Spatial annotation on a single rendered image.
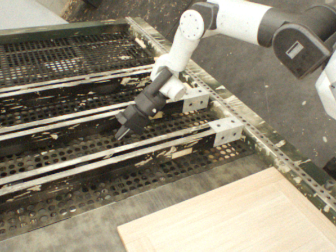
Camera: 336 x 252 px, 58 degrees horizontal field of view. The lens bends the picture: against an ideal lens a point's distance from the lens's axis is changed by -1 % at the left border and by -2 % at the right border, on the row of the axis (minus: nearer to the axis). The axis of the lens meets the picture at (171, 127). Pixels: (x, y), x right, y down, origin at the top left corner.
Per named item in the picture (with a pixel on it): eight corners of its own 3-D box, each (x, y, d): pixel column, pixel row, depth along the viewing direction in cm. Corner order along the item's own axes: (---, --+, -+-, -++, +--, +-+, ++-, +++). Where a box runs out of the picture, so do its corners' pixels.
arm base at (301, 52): (294, 39, 79) (310, -5, 70) (341, 61, 73) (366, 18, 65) (263, 62, 71) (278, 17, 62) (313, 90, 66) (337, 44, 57)
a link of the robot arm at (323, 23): (285, -2, 73) (343, 10, 65) (279, 34, 79) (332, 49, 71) (259, 14, 67) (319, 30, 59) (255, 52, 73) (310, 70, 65)
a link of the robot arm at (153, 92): (147, 94, 110) (169, 70, 108) (168, 114, 107) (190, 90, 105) (134, 86, 99) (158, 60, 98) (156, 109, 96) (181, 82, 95)
